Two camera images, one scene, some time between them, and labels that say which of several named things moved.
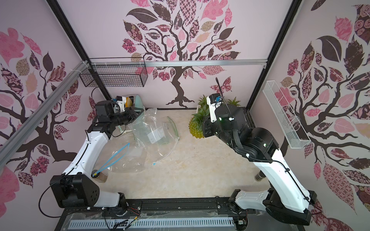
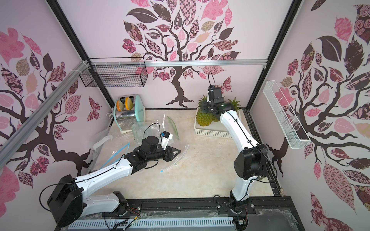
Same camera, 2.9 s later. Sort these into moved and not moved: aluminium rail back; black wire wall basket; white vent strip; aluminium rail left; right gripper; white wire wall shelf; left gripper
Moved: right gripper; left gripper
Not moved: white vent strip; white wire wall shelf; black wire wall basket; aluminium rail left; aluminium rail back
